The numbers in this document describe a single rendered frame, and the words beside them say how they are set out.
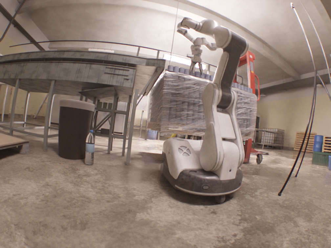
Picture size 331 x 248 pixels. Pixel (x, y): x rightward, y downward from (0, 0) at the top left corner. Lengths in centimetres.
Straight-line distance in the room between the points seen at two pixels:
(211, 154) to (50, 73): 177
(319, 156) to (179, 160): 339
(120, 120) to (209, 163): 353
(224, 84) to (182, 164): 59
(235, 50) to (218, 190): 89
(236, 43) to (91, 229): 126
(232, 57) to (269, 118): 1039
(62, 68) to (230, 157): 178
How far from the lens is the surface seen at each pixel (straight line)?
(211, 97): 90
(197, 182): 81
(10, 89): 752
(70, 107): 143
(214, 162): 79
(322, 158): 381
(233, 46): 101
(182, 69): 166
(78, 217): 70
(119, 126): 412
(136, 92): 148
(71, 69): 169
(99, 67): 159
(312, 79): 940
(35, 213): 74
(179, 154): 92
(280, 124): 1068
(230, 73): 101
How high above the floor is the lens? 44
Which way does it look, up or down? 2 degrees up
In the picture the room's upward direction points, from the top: 7 degrees clockwise
